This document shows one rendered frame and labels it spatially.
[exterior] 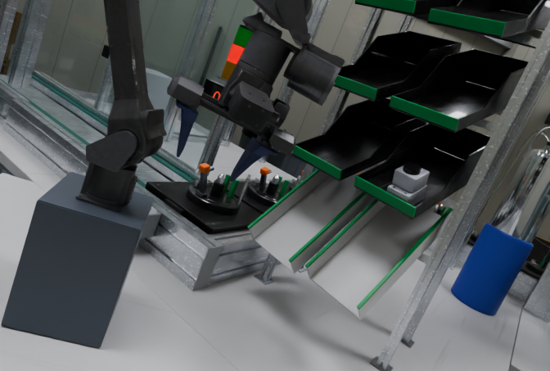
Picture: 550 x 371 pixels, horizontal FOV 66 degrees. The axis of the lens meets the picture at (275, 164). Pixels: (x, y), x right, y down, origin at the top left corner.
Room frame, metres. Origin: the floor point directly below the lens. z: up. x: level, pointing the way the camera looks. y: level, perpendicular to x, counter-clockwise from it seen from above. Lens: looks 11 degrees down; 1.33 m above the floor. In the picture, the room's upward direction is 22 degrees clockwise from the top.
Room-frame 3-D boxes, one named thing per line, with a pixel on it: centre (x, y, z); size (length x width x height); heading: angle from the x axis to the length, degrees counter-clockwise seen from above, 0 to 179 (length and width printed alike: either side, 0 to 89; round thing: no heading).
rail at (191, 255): (1.05, 0.43, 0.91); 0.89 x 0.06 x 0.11; 59
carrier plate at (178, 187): (1.04, 0.11, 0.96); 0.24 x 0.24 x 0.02; 59
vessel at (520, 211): (1.41, -0.81, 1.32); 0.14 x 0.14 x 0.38
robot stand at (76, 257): (0.60, 0.22, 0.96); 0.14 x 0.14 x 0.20; 13
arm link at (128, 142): (0.61, 0.22, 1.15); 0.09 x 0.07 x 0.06; 178
